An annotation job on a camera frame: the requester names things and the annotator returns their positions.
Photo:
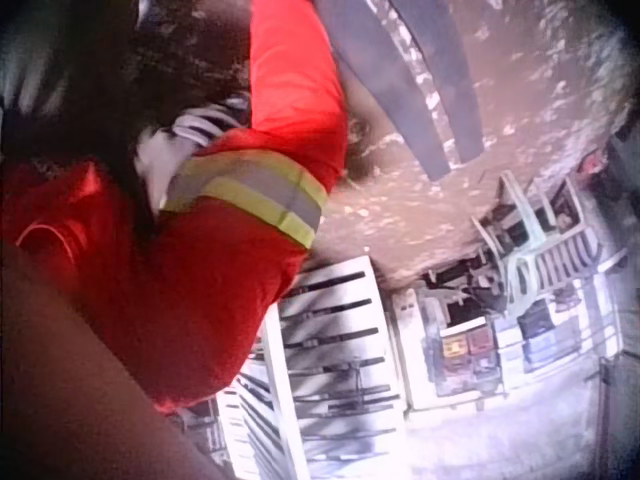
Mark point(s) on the person's left hand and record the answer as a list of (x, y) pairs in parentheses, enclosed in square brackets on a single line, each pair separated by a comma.
[(167, 150)]

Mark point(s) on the person's left fingers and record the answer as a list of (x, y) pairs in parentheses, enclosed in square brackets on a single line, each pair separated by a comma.
[(210, 120)]

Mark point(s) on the white slatted rack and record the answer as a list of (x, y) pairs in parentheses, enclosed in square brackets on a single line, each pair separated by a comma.
[(330, 360)]

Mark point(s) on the white plastic chair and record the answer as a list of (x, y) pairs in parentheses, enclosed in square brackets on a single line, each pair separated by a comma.
[(545, 250)]

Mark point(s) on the stack of blue crates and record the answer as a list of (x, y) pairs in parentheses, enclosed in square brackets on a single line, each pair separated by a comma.
[(542, 335)]

